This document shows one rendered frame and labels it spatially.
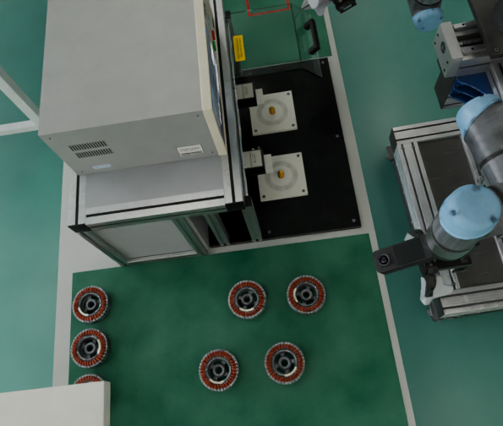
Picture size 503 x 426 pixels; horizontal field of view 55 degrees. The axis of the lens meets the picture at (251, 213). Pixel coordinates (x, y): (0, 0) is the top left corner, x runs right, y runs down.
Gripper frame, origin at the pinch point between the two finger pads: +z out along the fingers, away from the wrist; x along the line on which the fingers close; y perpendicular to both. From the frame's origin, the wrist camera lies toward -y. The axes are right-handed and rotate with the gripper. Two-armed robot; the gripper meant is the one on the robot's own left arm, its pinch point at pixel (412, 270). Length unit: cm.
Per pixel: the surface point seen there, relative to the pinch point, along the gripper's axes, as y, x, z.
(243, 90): -31, 70, 23
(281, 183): -24, 43, 37
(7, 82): -135, 124, 61
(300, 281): -23.0, 10.2, 36.8
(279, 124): -21, 64, 37
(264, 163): -28, 44, 24
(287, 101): -17, 72, 37
